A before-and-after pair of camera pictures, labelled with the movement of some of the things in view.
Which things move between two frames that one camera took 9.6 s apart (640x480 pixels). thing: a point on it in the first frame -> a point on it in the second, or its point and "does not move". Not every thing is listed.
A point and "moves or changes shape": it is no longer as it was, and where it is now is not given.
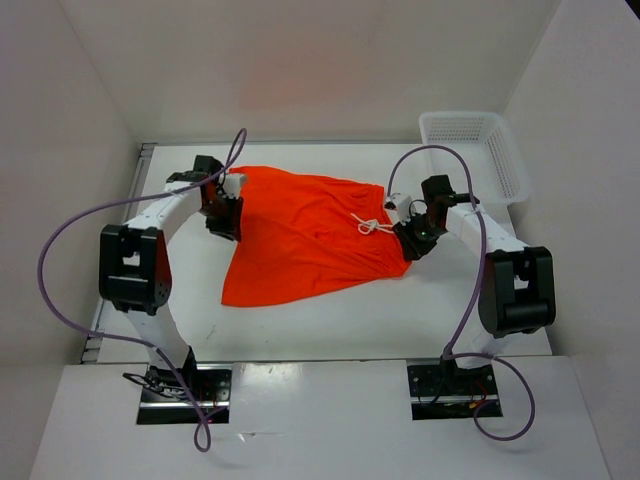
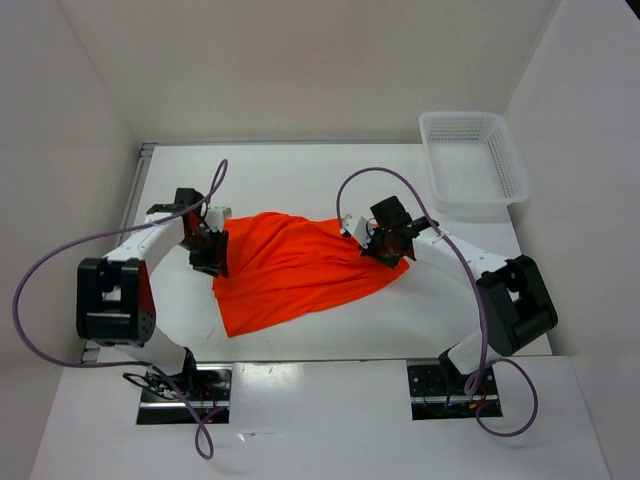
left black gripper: x=232 y=227 -> x=216 y=261
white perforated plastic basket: x=494 y=165 does not move
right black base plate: x=451 y=380 does not move
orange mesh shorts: x=303 y=233 moves or changes shape
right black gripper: x=412 y=249 -> x=370 y=251
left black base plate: x=164 y=384 does not move
